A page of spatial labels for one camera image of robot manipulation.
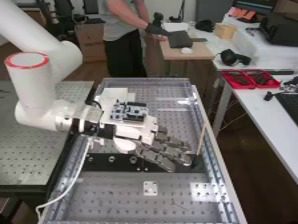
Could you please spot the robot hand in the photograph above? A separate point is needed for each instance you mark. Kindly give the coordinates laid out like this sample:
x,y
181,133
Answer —
x,y
141,130

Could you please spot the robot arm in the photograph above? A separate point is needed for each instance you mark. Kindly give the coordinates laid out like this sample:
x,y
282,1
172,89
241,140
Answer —
x,y
35,83

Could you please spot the black plate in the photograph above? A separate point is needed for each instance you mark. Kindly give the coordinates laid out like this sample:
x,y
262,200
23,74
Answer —
x,y
111,163

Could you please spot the small white box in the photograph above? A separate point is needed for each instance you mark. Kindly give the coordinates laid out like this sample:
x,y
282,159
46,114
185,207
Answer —
x,y
113,94

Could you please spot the thin stick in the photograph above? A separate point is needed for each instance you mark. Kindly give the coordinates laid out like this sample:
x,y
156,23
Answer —
x,y
202,140

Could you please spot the clear box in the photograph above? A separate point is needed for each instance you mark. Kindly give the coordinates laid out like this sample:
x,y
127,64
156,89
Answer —
x,y
147,82
221,186

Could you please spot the wooden desk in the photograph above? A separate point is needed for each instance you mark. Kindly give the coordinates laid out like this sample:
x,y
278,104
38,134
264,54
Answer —
x,y
187,66

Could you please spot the white mouse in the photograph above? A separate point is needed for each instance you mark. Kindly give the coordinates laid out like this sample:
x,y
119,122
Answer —
x,y
187,50

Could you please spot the red tray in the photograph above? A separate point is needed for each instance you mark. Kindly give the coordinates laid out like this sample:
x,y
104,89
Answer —
x,y
238,80
266,78

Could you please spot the person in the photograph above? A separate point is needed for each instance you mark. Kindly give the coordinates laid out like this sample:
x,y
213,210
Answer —
x,y
120,40

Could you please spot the white desk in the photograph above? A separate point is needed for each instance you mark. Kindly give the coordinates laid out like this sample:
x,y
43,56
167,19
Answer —
x,y
266,116
270,56

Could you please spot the black pouch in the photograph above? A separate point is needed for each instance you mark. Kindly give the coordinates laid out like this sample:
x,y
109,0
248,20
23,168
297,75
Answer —
x,y
181,39

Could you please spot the large cardboard box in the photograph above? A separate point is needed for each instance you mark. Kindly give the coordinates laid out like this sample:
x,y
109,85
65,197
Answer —
x,y
91,41

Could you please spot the black headphones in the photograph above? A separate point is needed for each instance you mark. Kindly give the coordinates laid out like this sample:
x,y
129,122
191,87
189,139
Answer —
x,y
230,57

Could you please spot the black keyboard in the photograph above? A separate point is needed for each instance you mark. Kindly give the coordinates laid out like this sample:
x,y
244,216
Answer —
x,y
290,105

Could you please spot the small cardboard box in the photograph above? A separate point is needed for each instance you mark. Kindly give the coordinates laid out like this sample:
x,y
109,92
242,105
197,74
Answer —
x,y
225,31

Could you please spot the black chair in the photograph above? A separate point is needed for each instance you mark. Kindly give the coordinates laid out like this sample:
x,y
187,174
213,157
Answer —
x,y
61,15

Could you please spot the black case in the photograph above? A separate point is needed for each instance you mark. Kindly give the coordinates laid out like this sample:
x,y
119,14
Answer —
x,y
281,31

